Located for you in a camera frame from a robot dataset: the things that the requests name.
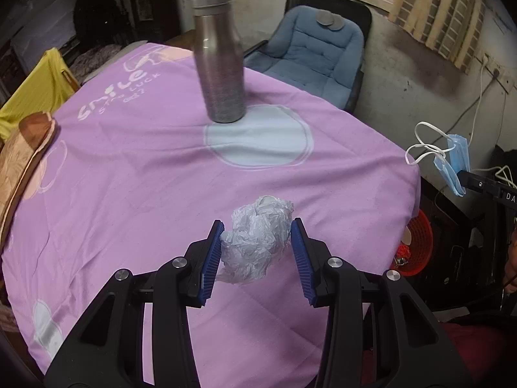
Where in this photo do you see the dark wooden side table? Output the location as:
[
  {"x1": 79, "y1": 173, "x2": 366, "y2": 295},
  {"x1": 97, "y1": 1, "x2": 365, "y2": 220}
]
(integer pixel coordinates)
[{"x1": 164, "y1": 30, "x2": 198, "y2": 51}]

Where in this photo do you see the person's red clothing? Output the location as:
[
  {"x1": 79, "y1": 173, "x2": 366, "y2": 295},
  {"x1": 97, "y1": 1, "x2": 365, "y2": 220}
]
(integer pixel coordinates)
[{"x1": 361, "y1": 319, "x2": 517, "y2": 388}]

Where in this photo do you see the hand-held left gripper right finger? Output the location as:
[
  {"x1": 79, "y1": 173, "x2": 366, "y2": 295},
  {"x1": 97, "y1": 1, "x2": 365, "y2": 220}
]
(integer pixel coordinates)
[{"x1": 291, "y1": 217, "x2": 473, "y2": 388}]

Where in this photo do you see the wall power strip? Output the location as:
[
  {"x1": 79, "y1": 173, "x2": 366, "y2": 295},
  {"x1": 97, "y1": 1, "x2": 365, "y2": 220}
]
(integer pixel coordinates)
[{"x1": 480, "y1": 52, "x2": 512, "y2": 93}]

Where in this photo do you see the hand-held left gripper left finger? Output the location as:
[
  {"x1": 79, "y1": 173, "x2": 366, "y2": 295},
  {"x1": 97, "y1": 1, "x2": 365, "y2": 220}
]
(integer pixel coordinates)
[{"x1": 44, "y1": 220, "x2": 225, "y2": 388}]

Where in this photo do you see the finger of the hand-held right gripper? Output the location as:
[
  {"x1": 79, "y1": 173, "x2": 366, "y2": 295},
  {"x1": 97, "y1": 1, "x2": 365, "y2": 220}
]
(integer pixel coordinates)
[{"x1": 458, "y1": 170, "x2": 501, "y2": 199}]

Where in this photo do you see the floral bed blanket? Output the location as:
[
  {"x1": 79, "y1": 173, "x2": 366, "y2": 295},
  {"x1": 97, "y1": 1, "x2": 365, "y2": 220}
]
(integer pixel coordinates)
[{"x1": 69, "y1": 42, "x2": 126, "y2": 85}]

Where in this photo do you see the white power cable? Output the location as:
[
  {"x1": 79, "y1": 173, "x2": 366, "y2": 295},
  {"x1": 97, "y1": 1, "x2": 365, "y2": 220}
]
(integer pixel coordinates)
[{"x1": 466, "y1": 59, "x2": 485, "y2": 148}]

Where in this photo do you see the yellow cloth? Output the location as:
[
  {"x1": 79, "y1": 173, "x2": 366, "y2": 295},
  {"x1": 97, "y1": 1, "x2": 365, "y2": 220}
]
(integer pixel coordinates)
[{"x1": 0, "y1": 47, "x2": 81, "y2": 140}]

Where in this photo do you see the beige checked curtain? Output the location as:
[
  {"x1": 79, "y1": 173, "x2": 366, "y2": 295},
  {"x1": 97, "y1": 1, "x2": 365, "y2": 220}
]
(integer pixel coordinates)
[{"x1": 388, "y1": 0, "x2": 489, "y2": 75}]

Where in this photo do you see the black low cabinet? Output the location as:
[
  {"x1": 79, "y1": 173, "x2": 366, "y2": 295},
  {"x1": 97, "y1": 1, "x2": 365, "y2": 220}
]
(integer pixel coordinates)
[{"x1": 420, "y1": 178, "x2": 505, "y2": 312}]

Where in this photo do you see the steel bottle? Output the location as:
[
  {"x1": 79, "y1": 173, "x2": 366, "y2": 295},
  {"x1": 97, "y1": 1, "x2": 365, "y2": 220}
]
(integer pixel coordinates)
[{"x1": 191, "y1": 0, "x2": 247, "y2": 124}]

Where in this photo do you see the bundle of white cables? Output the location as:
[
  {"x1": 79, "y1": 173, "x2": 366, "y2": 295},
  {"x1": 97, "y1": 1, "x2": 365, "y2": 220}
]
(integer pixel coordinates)
[{"x1": 472, "y1": 165, "x2": 517, "y2": 190}]

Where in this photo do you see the white plastic bag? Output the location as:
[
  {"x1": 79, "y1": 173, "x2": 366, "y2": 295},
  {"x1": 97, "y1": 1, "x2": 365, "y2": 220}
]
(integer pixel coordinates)
[{"x1": 216, "y1": 195, "x2": 295, "y2": 284}]

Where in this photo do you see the brown floral pillow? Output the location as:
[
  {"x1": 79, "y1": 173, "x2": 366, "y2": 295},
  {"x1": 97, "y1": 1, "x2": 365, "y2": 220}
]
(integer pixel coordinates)
[{"x1": 0, "y1": 113, "x2": 61, "y2": 247}]

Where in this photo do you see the blue face mask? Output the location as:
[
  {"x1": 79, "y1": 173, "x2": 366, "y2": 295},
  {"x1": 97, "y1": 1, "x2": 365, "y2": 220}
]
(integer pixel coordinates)
[{"x1": 405, "y1": 121, "x2": 470, "y2": 198}]

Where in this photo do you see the black power cable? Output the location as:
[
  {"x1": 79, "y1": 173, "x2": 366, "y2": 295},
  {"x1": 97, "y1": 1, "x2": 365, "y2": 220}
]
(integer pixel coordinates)
[{"x1": 446, "y1": 79, "x2": 495, "y2": 136}]

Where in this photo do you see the blue padded chair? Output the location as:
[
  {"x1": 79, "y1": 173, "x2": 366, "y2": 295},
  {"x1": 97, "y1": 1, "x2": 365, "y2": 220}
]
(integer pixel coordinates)
[{"x1": 242, "y1": 0, "x2": 372, "y2": 114}]

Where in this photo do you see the red plastic basket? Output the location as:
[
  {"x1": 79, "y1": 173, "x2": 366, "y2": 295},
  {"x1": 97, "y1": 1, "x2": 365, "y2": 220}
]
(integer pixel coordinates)
[{"x1": 390, "y1": 209, "x2": 433, "y2": 277}]

